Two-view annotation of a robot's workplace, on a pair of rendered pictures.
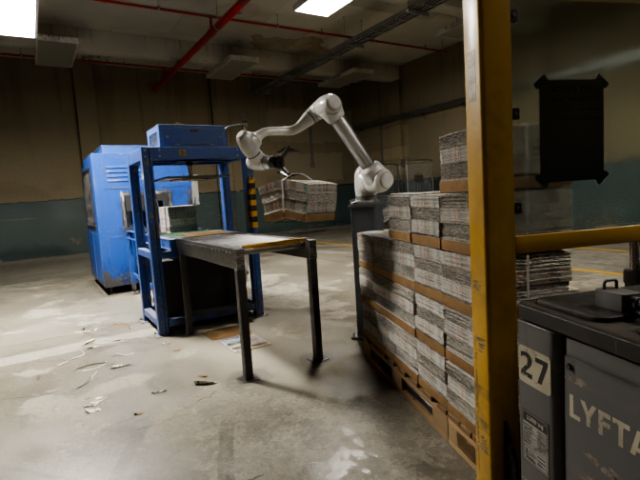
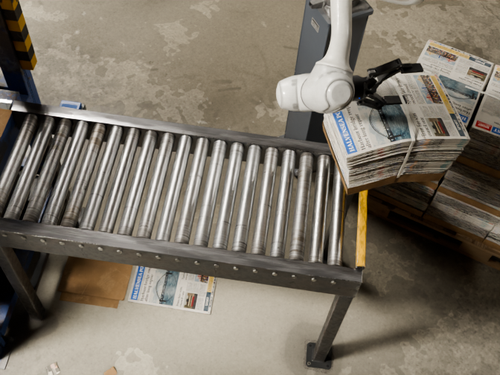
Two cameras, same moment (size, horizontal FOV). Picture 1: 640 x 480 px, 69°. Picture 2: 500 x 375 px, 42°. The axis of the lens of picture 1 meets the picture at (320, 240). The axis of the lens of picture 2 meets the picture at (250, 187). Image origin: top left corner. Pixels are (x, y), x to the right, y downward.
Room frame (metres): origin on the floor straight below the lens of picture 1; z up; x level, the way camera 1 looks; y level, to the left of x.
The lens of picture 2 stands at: (2.47, 1.50, 2.74)
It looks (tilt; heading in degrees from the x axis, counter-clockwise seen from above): 57 degrees down; 304
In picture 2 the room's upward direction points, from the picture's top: 6 degrees clockwise
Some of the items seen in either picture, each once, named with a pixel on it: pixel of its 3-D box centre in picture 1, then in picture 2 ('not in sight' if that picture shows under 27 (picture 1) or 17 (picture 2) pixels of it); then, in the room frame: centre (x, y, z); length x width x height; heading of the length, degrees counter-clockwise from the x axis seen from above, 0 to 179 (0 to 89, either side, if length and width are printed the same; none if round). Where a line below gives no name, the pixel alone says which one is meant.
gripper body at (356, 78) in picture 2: (277, 162); (361, 87); (2.98, 0.24, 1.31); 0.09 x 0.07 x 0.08; 52
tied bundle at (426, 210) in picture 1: (463, 217); not in sight; (2.07, -0.65, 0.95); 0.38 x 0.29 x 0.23; 102
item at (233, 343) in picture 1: (244, 342); (175, 279); (3.44, 0.62, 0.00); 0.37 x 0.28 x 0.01; 32
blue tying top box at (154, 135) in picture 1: (187, 140); not in sight; (4.27, 1.14, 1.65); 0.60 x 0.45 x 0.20; 122
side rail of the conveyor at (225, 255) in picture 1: (204, 250); (161, 255); (3.27, 0.82, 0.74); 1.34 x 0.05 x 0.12; 32
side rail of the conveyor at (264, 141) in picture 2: (269, 243); (189, 138); (3.53, 0.39, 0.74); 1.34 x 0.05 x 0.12; 32
